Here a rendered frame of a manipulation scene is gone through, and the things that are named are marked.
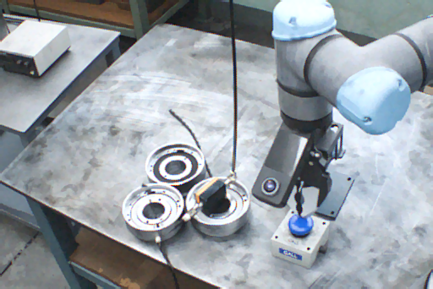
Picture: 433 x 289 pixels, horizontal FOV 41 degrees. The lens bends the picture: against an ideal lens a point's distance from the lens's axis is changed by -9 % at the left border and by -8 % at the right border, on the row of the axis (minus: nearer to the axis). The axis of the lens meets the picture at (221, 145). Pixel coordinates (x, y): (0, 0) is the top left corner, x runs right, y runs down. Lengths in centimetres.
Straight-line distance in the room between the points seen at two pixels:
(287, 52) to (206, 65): 67
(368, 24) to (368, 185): 164
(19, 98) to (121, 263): 57
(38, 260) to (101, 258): 80
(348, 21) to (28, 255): 165
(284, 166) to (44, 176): 57
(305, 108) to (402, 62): 15
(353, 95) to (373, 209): 44
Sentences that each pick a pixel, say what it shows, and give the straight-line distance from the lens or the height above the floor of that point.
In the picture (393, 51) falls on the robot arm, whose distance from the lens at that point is 70.
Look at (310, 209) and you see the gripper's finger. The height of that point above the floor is 91.
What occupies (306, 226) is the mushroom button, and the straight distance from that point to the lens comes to 95.
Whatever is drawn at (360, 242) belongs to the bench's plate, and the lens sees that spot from 102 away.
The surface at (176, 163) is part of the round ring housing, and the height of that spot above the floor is 82.
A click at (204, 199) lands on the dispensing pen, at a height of 87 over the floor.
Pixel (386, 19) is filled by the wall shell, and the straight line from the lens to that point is 264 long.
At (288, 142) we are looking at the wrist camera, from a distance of 81.
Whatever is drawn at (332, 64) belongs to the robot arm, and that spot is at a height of 121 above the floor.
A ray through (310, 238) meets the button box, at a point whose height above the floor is 85.
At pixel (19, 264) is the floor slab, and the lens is 217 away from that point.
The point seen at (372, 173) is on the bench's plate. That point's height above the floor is 80.
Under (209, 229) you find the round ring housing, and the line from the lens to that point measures 102.
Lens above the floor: 161
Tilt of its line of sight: 43 degrees down
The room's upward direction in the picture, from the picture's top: 8 degrees counter-clockwise
